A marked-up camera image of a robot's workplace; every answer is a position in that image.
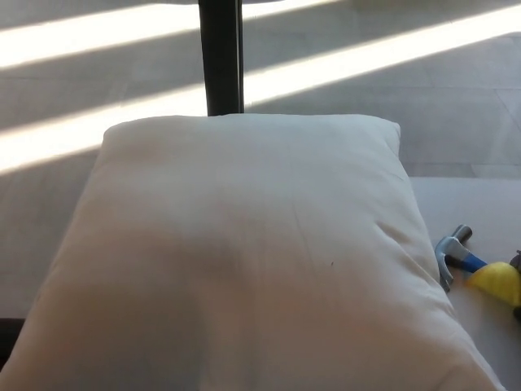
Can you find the yellow cloth wrap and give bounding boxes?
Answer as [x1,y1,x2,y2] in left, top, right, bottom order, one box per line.
[465,261,521,308]

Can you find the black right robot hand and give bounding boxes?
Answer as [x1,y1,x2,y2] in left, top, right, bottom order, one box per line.
[508,252,521,323]

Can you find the white pillow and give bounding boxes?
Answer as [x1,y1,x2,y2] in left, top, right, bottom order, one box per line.
[0,112,502,391]

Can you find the claw hammer blue black handle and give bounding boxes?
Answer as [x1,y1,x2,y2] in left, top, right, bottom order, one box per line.
[434,224,488,294]

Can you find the black upright pole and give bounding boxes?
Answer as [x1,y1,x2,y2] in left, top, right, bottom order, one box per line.
[198,0,246,117]

